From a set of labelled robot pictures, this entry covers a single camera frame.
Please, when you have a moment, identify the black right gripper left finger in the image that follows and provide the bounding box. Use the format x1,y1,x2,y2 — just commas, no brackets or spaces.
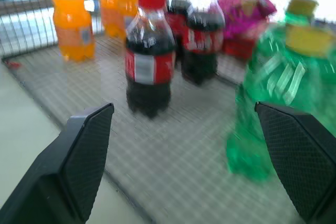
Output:
0,102,115,224

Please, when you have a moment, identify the orange soda bottle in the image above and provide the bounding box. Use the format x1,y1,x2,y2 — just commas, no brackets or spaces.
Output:
116,0,146,41
98,0,120,38
48,0,96,62

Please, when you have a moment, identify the wire mesh basket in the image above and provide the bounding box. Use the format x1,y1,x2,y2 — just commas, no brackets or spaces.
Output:
0,0,308,224

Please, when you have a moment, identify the magenta snack bag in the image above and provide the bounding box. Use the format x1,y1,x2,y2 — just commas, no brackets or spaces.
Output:
218,0,277,61

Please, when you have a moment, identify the cola bottle red cap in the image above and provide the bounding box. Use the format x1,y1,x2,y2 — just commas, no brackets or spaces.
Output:
181,0,226,86
124,0,177,119
165,0,194,70

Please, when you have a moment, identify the green soda bottle yellow cap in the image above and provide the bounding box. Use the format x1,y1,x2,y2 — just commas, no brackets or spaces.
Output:
226,0,336,182

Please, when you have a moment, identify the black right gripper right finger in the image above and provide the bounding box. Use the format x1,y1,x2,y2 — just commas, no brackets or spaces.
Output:
254,101,336,224

